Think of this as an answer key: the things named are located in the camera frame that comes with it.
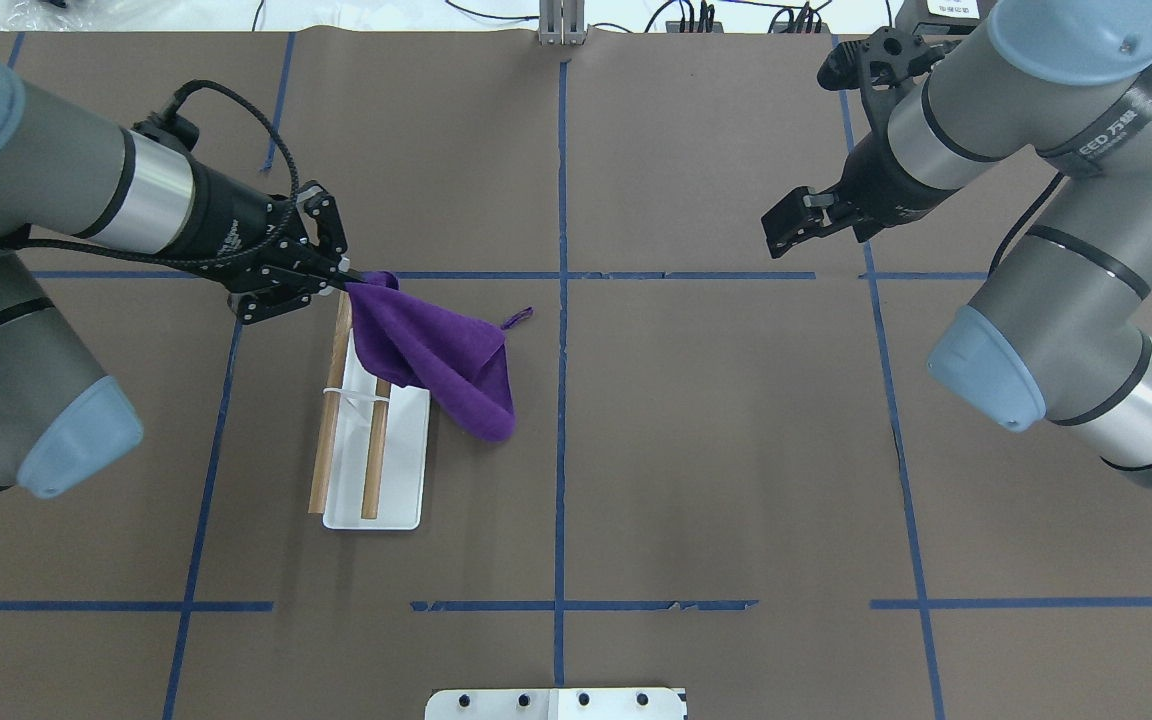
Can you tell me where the black device box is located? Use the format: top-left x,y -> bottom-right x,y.
893,0 -> 996,36

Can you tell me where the black power strip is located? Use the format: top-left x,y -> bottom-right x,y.
652,13 -> 832,35

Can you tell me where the aluminium frame post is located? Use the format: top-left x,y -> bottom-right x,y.
538,0 -> 589,47

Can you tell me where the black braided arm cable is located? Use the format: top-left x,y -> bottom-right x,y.
16,79 -> 302,273

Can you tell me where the wooden rack rod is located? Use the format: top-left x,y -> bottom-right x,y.
361,378 -> 392,521
308,291 -> 351,515

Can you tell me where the white rack wire bracket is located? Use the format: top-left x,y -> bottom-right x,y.
323,387 -> 392,427

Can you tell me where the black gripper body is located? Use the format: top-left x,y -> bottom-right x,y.
805,135 -> 937,243
229,181 -> 348,325

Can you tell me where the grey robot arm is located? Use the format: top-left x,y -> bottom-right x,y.
761,1 -> 1152,491
0,63 -> 362,498

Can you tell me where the white rack base tray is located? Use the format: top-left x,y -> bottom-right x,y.
321,350 -> 431,530

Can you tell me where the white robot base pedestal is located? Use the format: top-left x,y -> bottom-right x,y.
424,687 -> 689,719

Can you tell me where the purple towel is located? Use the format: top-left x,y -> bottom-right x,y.
346,272 -> 535,444

